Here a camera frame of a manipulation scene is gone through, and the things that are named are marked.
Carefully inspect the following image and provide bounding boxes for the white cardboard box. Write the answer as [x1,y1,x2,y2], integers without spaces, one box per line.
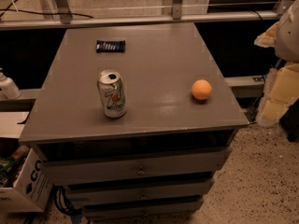
[0,149,52,213]

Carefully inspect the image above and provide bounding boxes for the orange fruit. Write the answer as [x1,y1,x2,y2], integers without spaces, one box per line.
[192,79,212,100]

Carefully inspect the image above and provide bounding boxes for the grey drawer cabinet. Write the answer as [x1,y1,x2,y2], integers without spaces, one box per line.
[18,22,250,221]

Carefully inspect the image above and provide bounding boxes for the dark snack bar wrapper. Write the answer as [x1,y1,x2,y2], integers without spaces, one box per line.
[96,40,126,53]

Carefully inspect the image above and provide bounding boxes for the middle grey drawer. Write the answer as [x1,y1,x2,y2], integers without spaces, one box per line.
[67,178,214,206]

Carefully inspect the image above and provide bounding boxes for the black cable bundle under cabinet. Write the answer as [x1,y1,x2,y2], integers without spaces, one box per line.
[51,186,84,217]

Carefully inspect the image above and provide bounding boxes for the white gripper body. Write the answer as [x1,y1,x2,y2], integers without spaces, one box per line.
[256,62,299,127]

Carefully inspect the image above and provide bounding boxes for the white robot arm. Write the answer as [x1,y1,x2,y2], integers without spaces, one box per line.
[254,0,299,127]

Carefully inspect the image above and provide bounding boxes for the metal frame rail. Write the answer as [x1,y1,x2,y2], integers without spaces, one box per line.
[0,10,279,31]

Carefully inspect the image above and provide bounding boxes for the black cable on rail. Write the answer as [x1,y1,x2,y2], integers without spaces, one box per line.
[0,8,94,20]

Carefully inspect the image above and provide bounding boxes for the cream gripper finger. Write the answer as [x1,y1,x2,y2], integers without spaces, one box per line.
[254,22,278,48]

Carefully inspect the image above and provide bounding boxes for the grey drawer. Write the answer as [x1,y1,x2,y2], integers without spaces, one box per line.
[83,196,203,220]
[43,147,232,186]
[67,178,214,206]

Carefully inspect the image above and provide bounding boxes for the top grey drawer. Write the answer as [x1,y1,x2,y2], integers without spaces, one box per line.
[43,147,232,186]

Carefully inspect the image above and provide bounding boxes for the white green soda can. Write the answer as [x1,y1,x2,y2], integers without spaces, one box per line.
[97,70,126,119]

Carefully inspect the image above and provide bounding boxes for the white plastic bottle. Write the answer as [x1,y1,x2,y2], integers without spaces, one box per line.
[0,69,21,99]

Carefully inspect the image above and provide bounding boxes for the grey side beam right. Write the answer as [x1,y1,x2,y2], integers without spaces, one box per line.
[225,76,264,98]

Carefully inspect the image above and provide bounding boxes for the bottom grey drawer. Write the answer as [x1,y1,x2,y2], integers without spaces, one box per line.
[83,196,203,220]

